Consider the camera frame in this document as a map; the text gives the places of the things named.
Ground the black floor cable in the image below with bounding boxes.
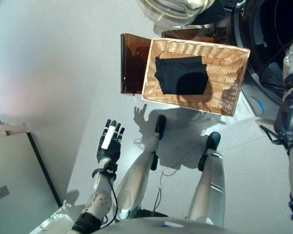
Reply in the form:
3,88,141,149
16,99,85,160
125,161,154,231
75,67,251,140
153,170,178,217

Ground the clear crumpled plastic wrap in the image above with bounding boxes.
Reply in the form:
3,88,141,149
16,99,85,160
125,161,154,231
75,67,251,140
31,199,75,234

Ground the grey front-load washing machine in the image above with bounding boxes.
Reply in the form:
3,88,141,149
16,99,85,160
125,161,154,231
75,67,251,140
230,0,293,122

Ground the wicker laundry basket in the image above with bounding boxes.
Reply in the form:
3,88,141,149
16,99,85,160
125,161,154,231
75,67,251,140
141,38,251,117

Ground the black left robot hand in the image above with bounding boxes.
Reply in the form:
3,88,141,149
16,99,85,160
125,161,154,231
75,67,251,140
97,118,126,164

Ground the pale pink box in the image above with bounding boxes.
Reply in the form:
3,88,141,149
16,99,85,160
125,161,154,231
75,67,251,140
0,122,27,139

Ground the grey panel with black edge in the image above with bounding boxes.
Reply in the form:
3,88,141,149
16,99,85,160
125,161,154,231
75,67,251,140
0,132,63,234

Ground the round glass washer door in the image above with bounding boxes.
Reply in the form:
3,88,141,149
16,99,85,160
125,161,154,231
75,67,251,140
136,0,235,28

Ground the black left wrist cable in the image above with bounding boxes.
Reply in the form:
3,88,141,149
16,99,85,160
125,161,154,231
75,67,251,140
92,168,119,223

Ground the silver right robot leg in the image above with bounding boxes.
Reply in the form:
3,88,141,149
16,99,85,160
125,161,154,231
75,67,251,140
187,131,226,226

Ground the white floor cable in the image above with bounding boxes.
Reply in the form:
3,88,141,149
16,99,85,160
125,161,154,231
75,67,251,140
133,138,147,150

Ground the black garment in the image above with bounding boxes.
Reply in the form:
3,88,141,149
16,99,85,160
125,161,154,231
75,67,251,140
154,56,210,96

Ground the brown acrylic stand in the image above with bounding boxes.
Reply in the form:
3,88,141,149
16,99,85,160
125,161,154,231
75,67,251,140
120,26,228,95

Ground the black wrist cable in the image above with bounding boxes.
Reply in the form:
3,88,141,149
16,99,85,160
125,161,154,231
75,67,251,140
258,36,293,92
92,168,119,223

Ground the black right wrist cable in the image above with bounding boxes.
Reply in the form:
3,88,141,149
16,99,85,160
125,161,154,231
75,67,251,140
258,36,293,92

